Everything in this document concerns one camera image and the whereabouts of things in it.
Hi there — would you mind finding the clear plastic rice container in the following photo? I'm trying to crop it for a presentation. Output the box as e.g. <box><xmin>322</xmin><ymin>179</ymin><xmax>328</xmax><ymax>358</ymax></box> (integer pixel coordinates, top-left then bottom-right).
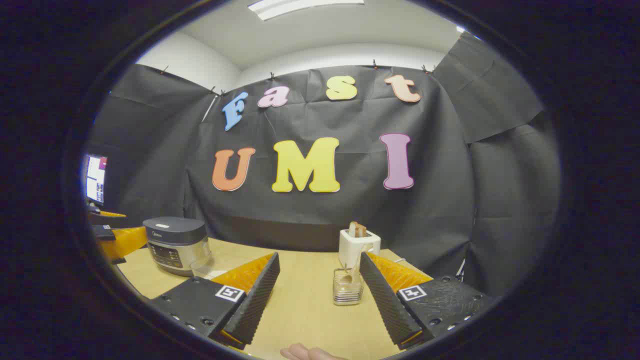
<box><xmin>191</xmin><ymin>257</ymin><xmax>236</xmax><ymax>281</ymax></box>

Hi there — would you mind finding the black backdrop cloth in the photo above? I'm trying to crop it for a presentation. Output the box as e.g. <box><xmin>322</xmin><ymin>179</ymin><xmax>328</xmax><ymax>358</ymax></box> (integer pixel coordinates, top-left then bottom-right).
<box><xmin>85</xmin><ymin>31</ymin><xmax>561</xmax><ymax>301</ymax></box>

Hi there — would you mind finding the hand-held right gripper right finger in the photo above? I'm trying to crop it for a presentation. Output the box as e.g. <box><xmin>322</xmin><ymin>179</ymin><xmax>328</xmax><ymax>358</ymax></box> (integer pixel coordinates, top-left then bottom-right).
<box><xmin>359</xmin><ymin>251</ymin><xmax>496</xmax><ymax>351</ymax></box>

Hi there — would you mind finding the ceiling light panel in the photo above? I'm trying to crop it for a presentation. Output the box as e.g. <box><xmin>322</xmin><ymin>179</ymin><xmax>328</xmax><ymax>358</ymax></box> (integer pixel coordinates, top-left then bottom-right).
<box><xmin>248</xmin><ymin>0</ymin><xmax>366</xmax><ymax>21</ymax></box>

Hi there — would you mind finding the grey silver rice cooker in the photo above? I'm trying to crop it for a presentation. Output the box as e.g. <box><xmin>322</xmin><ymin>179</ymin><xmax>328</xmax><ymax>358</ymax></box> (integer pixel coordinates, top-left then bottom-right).
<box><xmin>142</xmin><ymin>216</ymin><xmax>213</xmax><ymax>277</ymax></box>

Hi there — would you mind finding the white toaster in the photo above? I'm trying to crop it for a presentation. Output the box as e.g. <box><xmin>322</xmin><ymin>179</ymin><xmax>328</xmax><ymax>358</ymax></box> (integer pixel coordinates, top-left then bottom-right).
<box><xmin>338</xmin><ymin>228</ymin><xmax>382</xmax><ymax>268</ymax></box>

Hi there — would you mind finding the computer monitor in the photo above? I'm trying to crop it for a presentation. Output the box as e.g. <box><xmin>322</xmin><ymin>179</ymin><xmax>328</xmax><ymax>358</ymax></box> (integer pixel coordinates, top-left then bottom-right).
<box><xmin>82</xmin><ymin>154</ymin><xmax>108</xmax><ymax>206</ymax></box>

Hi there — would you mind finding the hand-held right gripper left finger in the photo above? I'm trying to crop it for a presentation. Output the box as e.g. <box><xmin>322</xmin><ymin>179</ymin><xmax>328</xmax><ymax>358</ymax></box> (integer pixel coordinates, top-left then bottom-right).
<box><xmin>149</xmin><ymin>252</ymin><xmax>281</xmax><ymax>351</ymax></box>

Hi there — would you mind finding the wire chopstick holder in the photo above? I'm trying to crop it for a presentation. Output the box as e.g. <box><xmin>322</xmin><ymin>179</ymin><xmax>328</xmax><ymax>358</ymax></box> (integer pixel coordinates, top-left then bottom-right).
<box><xmin>333</xmin><ymin>268</ymin><xmax>364</xmax><ymax>306</ymax></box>

